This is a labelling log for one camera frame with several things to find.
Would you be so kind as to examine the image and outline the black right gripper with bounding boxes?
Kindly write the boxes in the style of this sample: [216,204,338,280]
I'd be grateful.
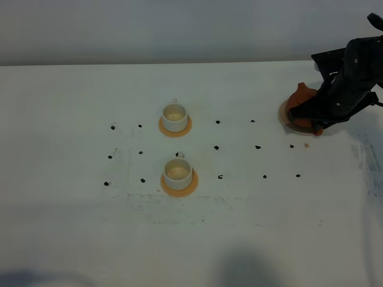
[287,71,378,129]

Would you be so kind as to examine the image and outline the brown clay teapot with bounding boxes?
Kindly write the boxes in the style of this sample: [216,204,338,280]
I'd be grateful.
[285,83,323,136]

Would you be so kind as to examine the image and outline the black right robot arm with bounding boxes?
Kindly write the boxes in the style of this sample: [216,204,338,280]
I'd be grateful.
[285,37,382,135]

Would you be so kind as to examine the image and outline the beige round teapot coaster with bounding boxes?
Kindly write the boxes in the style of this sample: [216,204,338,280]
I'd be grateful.
[278,100,313,136]

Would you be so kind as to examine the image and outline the white far teacup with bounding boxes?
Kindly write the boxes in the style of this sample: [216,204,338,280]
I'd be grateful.
[162,99,189,133]

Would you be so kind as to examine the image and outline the white teacup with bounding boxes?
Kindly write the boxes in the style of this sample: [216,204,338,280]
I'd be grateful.
[162,152,193,191]
[162,99,189,133]

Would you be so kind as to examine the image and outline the orange far cup coaster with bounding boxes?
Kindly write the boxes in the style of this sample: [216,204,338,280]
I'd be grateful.
[158,116,193,138]

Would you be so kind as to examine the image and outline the orange cup coaster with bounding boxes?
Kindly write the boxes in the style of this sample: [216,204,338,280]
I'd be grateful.
[158,116,193,138]
[160,169,199,197]

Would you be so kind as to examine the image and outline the white near teacup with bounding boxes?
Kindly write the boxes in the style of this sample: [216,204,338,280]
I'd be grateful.
[162,152,193,191]

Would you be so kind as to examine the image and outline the orange near cup coaster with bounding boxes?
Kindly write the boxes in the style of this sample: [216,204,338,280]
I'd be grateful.
[160,169,199,197]

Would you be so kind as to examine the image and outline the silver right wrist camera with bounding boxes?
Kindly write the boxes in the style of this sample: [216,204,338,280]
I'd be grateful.
[311,48,345,81]

